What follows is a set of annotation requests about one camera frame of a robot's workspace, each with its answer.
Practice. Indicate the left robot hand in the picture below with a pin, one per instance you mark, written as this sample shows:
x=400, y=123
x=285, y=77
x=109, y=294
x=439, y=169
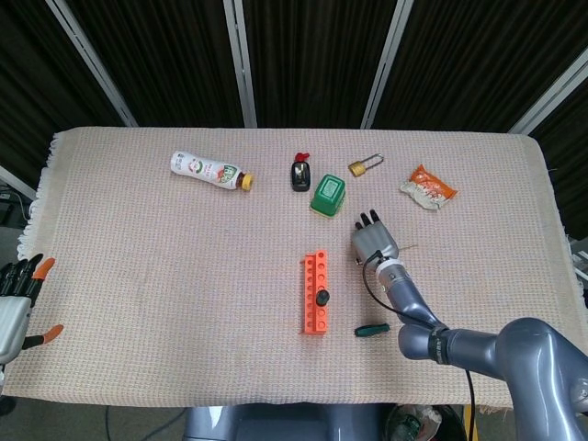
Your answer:
x=11, y=317

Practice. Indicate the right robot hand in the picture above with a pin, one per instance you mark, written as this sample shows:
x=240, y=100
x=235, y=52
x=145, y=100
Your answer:
x=373, y=241

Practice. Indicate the silver black precision screwdriver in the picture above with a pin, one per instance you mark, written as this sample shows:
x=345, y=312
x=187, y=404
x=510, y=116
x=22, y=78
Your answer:
x=409, y=248

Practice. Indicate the dark green black screwdriver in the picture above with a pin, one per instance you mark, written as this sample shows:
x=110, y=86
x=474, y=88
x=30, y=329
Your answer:
x=322, y=297

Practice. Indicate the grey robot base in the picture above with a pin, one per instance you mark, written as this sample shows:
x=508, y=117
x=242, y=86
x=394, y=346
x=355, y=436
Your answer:
x=275, y=425

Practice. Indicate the teal black screwdriver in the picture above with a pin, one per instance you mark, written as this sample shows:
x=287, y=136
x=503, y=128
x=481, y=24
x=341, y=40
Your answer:
x=372, y=330

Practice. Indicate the orange screwdriver rack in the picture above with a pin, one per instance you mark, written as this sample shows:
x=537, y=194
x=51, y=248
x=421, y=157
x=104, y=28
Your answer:
x=308, y=317

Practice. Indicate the brass padlock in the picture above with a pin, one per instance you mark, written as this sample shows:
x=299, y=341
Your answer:
x=357, y=169

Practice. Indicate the orange snack packet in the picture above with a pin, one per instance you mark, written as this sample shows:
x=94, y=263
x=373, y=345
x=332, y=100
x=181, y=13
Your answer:
x=427, y=186

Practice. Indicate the small black bottle red cap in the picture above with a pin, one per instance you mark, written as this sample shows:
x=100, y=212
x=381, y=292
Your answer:
x=301, y=177

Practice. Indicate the beige woven tablecloth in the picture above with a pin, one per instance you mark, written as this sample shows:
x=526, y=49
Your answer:
x=184, y=275

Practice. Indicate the white drink bottle yellow cap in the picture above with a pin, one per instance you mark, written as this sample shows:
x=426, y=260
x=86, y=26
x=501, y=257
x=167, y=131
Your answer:
x=202, y=167

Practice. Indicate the black trash bin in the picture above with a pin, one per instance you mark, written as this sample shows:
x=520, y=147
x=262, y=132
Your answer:
x=413, y=425

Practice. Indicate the yellow bar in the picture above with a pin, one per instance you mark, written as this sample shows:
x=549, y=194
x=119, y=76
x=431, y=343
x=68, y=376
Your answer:
x=466, y=425

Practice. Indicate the grey partition post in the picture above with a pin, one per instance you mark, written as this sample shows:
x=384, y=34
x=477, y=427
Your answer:
x=385, y=69
x=240, y=69
x=551, y=95
x=93, y=64
x=14, y=181

